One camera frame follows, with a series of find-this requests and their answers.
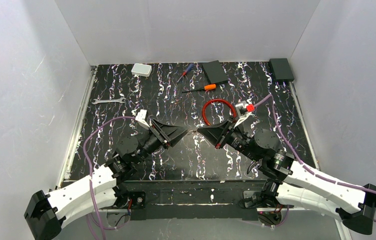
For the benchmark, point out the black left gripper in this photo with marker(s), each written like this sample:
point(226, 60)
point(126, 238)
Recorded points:
point(159, 133)

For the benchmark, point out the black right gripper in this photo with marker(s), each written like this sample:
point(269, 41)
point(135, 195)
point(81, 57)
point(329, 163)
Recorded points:
point(225, 133)

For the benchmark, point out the red cable lock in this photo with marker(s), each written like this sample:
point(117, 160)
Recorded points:
point(217, 110)

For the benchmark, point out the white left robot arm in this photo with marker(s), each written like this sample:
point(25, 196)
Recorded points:
point(48, 213)

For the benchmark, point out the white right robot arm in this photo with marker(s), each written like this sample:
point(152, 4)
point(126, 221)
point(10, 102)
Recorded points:
point(291, 183)

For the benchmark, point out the black pliers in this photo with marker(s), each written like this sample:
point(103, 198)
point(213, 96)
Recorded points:
point(254, 168)

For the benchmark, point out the silver open-end wrench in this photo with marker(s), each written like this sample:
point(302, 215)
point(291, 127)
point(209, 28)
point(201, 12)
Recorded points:
point(104, 101)

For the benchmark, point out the black flat plate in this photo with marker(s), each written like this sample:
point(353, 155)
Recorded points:
point(214, 72)

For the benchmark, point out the blue red screwdriver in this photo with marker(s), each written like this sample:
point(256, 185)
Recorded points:
point(189, 67)

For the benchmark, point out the white plastic box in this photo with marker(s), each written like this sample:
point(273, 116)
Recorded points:
point(142, 70)

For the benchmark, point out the black electronics box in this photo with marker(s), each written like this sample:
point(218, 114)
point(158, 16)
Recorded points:
point(281, 70)

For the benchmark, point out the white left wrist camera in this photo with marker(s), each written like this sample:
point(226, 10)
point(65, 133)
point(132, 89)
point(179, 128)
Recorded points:
point(141, 119)

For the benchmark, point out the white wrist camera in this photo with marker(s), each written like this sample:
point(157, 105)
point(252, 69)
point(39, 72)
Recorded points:
point(243, 111)
point(141, 119)

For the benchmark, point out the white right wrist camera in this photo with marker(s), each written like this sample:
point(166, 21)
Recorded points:
point(243, 111)

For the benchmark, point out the orange handled screwdriver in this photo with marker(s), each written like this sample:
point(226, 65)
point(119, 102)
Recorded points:
point(204, 88)

